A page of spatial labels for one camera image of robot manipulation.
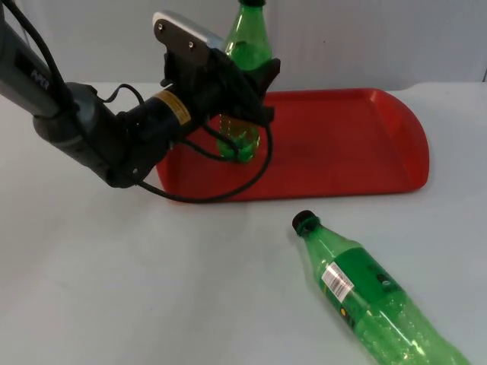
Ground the black cable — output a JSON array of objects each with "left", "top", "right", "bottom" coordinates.
[
  {"left": 93, "top": 84, "right": 148, "bottom": 106},
  {"left": 2, "top": 0, "right": 83, "bottom": 115},
  {"left": 135, "top": 118, "right": 275, "bottom": 205}
]

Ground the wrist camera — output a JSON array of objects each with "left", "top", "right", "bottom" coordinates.
[{"left": 151, "top": 10, "right": 226, "bottom": 62}]

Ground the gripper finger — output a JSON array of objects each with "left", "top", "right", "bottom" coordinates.
[
  {"left": 247, "top": 56, "right": 282, "bottom": 95},
  {"left": 227, "top": 102, "right": 276, "bottom": 125}
]

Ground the green plastic bottle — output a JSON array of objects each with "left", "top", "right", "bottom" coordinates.
[
  {"left": 291, "top": 209, "right": 473, "bottom": 365},
  {"left": 215, "top": 0, "right": 269, "bottom": 165}
]

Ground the red tray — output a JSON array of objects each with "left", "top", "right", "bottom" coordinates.
[{"left": 155, "top": 87, "right": 432, "bottom": 205}]

